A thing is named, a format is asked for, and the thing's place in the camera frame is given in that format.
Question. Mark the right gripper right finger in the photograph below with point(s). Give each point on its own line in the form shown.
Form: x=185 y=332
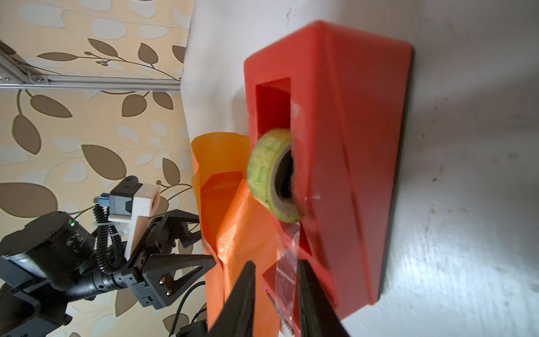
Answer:
x=317 y=316

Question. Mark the red tape dispenser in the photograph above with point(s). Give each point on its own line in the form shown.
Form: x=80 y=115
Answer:
x=342 y=94

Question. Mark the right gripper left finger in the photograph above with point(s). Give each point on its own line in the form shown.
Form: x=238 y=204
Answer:
x=237 y=316

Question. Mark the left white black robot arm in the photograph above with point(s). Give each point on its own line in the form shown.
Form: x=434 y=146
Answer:
x=52 y=262

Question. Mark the green patterned tape roll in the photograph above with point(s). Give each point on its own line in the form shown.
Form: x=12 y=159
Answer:
x=270 y=172

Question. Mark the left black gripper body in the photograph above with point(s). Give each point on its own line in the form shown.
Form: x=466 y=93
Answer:
x=152 y=243

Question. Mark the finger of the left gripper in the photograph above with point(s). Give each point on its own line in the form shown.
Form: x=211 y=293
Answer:
x=175 y=227
x=168 y=276

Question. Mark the yellow orange wrapping paper sheet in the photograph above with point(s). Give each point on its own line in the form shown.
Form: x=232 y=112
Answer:
x=235 y=227

